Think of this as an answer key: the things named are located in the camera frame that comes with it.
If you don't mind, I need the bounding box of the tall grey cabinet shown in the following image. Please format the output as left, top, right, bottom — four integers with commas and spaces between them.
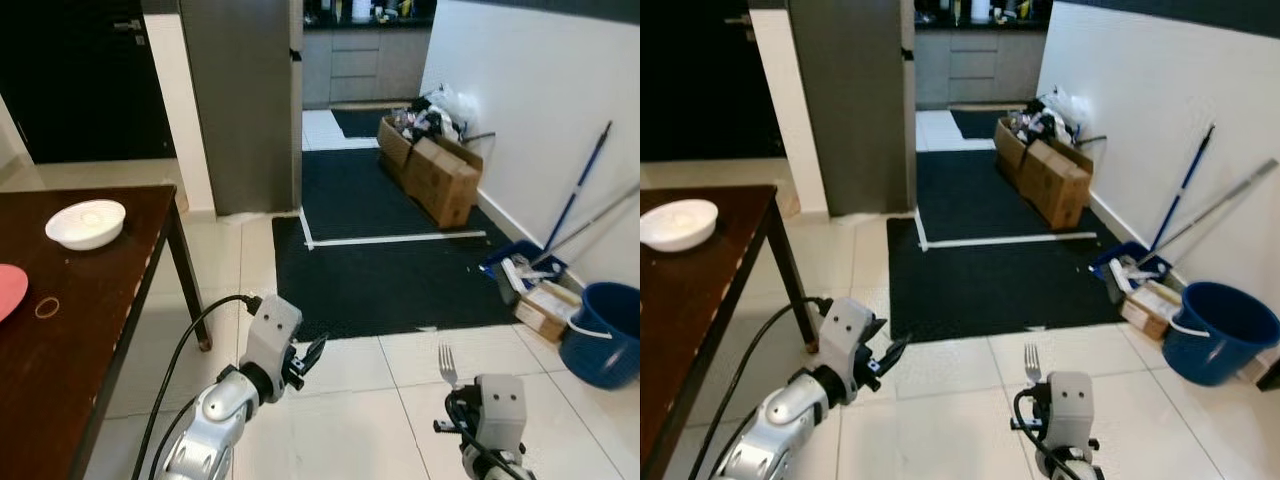
177, 0, 305, 217
787, 0, 917, 217

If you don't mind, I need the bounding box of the blue plastic bucket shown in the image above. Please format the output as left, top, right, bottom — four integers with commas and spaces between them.
558, 281, 641, 390
1161, 281, 1280, 388

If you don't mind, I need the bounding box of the pink plate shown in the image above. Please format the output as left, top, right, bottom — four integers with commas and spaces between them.
0, 263, 30, 324

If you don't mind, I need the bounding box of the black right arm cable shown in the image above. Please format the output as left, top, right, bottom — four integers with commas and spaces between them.
444, 395, 526, 480
1012, 390, 1096, 480

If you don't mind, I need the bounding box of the small cardboard box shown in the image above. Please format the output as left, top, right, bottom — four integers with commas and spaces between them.
1119, 281, 1187, 342
514, 281, 584, 344

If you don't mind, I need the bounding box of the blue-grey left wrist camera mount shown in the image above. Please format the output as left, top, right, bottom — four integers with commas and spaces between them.
239, 294, 304, 378
817, 296, 877, 405

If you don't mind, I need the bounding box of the grey kitchen cabinet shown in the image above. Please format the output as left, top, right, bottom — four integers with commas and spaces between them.
914, 26, 1047, 107
302, 24, 434, 107

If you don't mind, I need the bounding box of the dark brown wooden table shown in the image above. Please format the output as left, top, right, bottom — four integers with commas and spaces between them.
0, 184, 214, 480
640, 184, 818, 480

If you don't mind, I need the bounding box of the white bowl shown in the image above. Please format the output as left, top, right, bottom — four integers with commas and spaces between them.
640, 197, 720, 254
44, 199, 128, 252

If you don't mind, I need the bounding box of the blue-handled mop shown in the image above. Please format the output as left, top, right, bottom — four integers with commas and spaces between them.
1148, 124, 1217, 253
538, 121, 614, 263

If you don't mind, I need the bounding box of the blue dustpan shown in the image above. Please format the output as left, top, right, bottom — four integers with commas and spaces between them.
1091, 239, 1174, 298
479, 239, 570, 303

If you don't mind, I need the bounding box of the large cardboard box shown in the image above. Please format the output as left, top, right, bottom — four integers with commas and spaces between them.
994, 118, 1095, 232
377, 117, 485, 230

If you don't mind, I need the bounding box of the silver metal pole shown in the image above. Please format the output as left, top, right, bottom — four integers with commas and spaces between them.
1133, 157, 1280, 265
528, 184, 641, 268

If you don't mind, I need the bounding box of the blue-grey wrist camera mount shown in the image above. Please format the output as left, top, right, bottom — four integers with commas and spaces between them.
1044, 371, 1095, 452
817, 296, 877, 405
239, 294, 304, 378
474, 374, 527, 457

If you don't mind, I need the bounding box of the clear plastic rubbish bag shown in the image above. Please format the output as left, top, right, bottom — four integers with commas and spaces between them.
1044, 87, 1092, 128
428, 84, 478, 128

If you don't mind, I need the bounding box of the dark door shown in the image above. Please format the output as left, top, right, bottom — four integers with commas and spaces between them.
0, 0, 177, 164
640, 0, 787, 162

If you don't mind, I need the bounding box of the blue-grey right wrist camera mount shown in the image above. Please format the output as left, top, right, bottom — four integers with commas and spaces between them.
474, 374, 527, 457
1044, 371, 1095, 452

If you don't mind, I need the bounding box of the black floor mat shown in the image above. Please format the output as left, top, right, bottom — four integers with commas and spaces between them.
886, 149, 1167, 344
271, 147, 563, 342

